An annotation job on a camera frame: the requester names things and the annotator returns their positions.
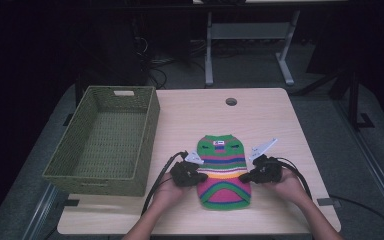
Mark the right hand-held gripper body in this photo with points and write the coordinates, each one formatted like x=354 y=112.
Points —
x=268 y=170

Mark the white metal frame desk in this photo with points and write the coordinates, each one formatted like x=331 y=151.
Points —
x=250 y=30

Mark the person's left hand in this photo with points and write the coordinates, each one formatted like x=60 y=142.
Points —
x=168 y=195

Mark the black metal stand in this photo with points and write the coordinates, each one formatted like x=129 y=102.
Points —
x=355 y=100

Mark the grey table bracket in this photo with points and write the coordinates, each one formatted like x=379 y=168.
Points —
x=328 y=202

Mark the green woven basket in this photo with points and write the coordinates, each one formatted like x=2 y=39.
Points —
x=113 y=143

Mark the black table bracket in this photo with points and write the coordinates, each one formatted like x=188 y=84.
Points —
x=71 y=202

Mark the person's right hand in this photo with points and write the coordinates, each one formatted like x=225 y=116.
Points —
x=288 y=188

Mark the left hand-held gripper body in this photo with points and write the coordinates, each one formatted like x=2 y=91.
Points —
x=185 y=175

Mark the metal floor rail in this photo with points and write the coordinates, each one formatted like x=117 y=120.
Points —
x=373 y=173
x=41 y=211

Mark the grey round table grommet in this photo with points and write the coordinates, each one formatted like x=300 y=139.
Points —
x=231 y=101

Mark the striped knit pet sweater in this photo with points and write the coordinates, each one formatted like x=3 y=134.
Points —
x=225 y=173

